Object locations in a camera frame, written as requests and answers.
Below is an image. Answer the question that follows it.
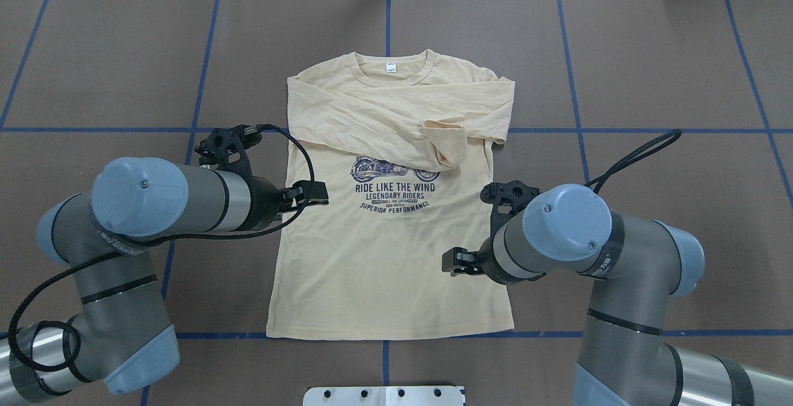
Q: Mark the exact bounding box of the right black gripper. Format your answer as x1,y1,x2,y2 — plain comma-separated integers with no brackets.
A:
441,232,546,285

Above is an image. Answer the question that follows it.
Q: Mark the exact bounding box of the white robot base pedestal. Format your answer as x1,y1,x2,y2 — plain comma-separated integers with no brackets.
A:
302,384,467,405

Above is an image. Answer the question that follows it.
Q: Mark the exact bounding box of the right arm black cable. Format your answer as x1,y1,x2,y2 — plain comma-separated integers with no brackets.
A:
582,128,683,196

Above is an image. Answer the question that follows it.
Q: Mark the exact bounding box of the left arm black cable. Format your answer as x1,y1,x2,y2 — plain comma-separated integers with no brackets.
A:
7,123,317,394

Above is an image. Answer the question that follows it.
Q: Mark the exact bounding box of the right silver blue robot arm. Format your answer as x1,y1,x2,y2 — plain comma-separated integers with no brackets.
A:
442,180,792,405

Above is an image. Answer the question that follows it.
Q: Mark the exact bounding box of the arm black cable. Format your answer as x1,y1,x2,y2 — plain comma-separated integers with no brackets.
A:
582,128,683,196
7,123,317,394

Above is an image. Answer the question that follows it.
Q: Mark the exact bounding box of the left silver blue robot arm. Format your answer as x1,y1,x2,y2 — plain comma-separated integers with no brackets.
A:
2,157,328,405

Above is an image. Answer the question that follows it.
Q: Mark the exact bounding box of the beige long-sleeve printed shirt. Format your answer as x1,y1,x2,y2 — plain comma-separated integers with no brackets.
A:
266,50,515,340

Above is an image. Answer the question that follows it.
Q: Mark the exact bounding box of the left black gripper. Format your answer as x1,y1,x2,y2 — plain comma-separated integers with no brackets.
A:
245,175,330,231

